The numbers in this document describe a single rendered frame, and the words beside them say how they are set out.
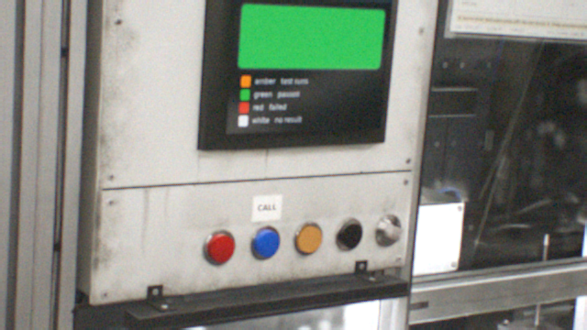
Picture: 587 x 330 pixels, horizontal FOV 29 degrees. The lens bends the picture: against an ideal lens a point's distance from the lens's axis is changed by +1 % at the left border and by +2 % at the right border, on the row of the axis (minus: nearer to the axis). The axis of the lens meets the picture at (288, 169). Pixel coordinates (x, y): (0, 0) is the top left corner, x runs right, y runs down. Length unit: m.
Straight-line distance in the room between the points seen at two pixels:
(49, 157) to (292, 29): 0.29
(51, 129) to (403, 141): 0.45
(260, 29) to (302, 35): 0.05
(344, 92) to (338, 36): 0.06
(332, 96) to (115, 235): 0.29
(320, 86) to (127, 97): 0.22
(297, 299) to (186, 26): 0.33
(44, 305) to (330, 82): 0.39
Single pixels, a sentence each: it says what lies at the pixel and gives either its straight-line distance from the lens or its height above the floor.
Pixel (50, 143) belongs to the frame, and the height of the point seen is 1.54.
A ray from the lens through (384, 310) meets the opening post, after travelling 1.42.
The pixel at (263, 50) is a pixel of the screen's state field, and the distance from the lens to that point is 1.19.
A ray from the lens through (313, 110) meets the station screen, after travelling 1.24.
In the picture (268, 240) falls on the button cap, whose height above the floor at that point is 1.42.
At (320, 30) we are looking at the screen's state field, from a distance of 1.23.
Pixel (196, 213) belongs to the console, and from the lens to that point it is 1.21.
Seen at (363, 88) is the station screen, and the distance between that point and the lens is 1.28.
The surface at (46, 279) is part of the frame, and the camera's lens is 1.16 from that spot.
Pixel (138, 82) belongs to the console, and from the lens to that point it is 1.15.
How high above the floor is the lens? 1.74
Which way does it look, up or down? 11 degrees down
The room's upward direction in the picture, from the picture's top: 4 degrees clockwise
